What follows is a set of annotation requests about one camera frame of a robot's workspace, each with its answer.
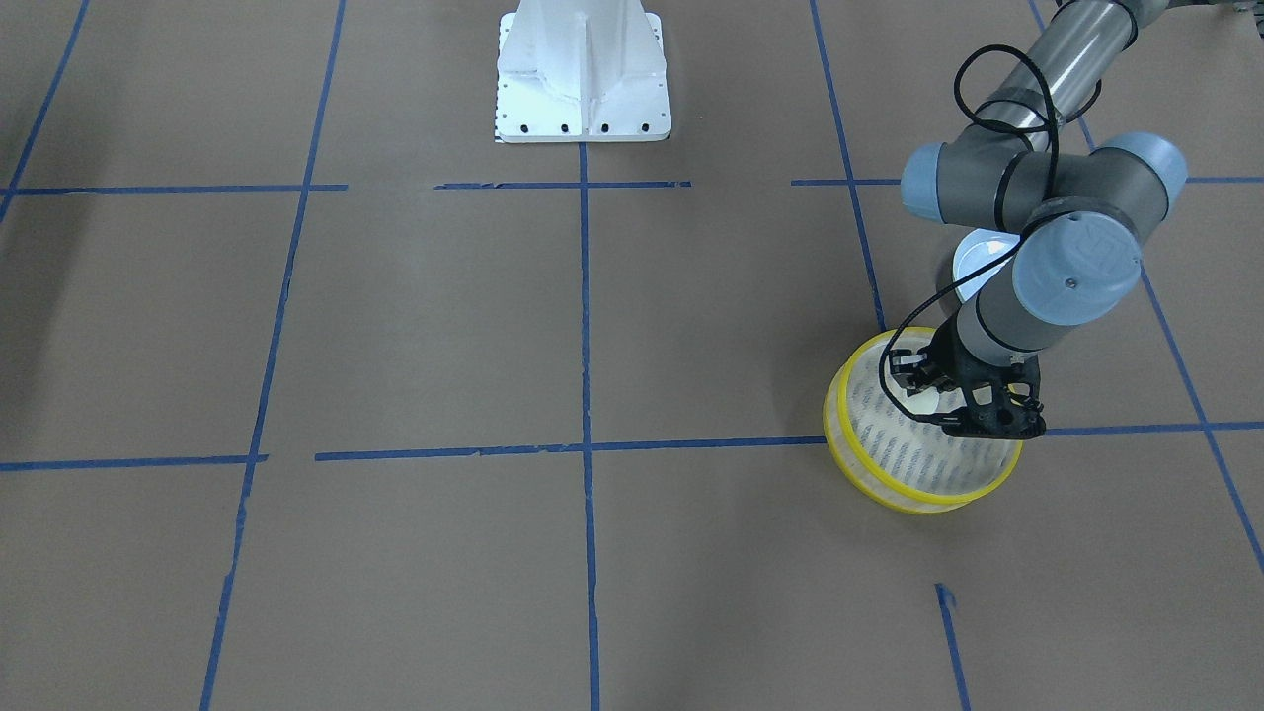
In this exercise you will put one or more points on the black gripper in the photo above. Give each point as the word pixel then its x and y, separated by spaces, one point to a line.
pixel 945 358

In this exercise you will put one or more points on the white camera stand base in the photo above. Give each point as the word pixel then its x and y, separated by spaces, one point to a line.
pixel 570 71

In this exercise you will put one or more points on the light blue plate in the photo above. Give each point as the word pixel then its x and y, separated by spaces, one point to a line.
pixel 976 250

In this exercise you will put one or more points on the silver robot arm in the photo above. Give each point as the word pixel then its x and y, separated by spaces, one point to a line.
pixel 1080 221

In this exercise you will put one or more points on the white steamed bun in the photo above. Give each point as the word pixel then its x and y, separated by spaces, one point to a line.
pixel 924 403

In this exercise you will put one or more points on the yellow round steamer basket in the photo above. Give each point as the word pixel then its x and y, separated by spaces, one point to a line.
pixel 907 466

